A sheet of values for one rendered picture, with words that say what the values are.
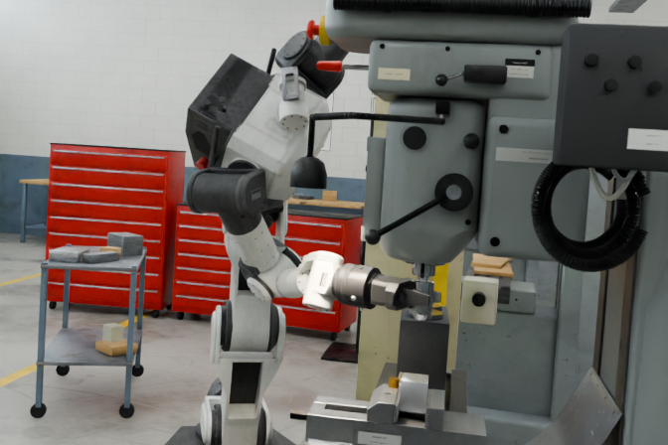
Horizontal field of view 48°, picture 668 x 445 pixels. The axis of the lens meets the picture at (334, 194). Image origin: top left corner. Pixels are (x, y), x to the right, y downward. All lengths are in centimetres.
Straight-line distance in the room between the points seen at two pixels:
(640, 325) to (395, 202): 48
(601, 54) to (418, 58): 38
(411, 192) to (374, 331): 196
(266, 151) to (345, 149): 893
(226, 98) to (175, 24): 970
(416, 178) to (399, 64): 21
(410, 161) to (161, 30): 1022
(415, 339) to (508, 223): 57
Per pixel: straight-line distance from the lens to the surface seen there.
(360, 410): 160
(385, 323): 334
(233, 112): 178
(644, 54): 120
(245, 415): 227
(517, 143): 141
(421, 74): 142
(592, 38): 119
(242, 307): 210
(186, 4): 1148
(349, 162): 1065
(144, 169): 666
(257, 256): 180
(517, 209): 141
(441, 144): 143
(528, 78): 142
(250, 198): 167
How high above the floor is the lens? 151
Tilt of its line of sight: 3 degrees down
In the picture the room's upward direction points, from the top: 4 degrees clockwise
